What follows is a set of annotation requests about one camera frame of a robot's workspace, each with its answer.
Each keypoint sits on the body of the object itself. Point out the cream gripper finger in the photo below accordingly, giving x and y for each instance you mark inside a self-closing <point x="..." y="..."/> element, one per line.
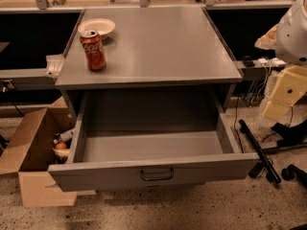
<point x="283" y="90"/>

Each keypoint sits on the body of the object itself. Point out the red coke can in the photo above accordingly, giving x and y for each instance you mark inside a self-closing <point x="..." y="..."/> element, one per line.
<point x="93" y="48"/>

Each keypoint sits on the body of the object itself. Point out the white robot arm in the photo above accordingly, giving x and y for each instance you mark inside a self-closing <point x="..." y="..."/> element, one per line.
<point x="290" y="39"/>

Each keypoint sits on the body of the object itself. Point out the open grey top drawer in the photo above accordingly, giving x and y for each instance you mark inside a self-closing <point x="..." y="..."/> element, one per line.
<point x="118" y="133"/>

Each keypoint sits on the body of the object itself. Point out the white power strip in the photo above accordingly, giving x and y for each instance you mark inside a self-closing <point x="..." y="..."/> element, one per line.
<point x="272" y="62"/>

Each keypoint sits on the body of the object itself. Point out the black chair base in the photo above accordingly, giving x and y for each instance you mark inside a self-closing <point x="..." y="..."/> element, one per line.
<point x="291" y="136"/>

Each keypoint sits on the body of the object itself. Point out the black bar on floor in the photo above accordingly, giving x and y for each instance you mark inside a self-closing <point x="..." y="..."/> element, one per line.
<point x="272" y="175"/>

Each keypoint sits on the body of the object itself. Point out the grey metal cabinet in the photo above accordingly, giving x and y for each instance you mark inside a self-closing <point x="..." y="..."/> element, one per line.
<point x="154" y="46"/>

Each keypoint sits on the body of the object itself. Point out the white paper bowl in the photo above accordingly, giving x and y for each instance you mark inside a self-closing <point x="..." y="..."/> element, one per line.
<point x="103" y="26"/>

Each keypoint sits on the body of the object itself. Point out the white plastic bottle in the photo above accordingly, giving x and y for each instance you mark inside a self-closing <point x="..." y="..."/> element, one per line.
<point x="64" y="136"/>

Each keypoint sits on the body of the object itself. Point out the orange round fruit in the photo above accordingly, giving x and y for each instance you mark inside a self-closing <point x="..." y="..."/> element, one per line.
<point x="60" y="146"/>

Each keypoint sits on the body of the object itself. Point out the brown cardboard box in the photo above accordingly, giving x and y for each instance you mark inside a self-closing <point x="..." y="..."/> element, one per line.
<point x="30" y="153"/>

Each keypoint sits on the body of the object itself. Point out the black drawer handle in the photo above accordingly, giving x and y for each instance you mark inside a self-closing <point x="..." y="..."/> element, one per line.
<point x="156" y="176"/>

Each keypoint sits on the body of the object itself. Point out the grey metal bracket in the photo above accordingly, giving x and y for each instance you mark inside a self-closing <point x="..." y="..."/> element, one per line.
<point x="54" y="65"/>

